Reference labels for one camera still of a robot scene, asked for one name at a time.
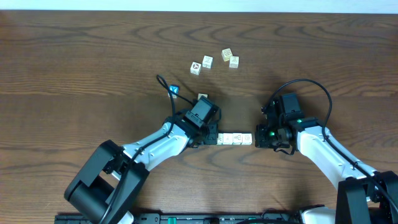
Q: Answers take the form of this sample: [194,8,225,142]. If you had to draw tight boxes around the green edged wooden block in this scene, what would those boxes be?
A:
[222,133,233,145]

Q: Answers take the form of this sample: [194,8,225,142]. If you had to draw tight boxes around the wooden O block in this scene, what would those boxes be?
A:
[242,133,252,145]

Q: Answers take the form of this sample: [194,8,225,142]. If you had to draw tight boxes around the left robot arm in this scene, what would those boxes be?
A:
[64,105,220,223]

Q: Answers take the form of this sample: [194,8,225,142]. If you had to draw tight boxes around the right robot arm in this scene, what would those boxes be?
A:
[255,95,397,223]

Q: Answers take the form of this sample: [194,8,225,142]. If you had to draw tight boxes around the plain wooden M block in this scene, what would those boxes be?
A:
[197,93,208,100]

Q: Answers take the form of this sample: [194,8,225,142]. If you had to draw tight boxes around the blue X block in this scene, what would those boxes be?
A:
[168,85,180,99]

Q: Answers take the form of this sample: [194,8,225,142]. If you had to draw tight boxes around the wooden block red disc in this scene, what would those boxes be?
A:
[190,62,201,75]

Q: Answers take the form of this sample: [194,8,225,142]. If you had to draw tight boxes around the wooden block umbrella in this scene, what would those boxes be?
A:
[202,55,213,69]

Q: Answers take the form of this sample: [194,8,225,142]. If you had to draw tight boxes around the wooden Y block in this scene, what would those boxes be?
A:
[229,56,239,68]

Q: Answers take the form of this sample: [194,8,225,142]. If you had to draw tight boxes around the yellow edged wooden block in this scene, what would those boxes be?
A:
[221,48,233,62]

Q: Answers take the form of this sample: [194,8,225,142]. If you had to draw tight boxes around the left black cable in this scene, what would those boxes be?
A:
[98,74,197,224]

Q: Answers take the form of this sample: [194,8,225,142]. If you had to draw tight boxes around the black cable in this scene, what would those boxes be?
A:
[98,74,197,224]
[266,78,398,215]

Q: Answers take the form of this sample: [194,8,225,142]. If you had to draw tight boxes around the right black cable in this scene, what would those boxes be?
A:
[266,78,398,215]

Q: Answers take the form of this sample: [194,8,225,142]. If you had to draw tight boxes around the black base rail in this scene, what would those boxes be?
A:
[54,212,312,224]

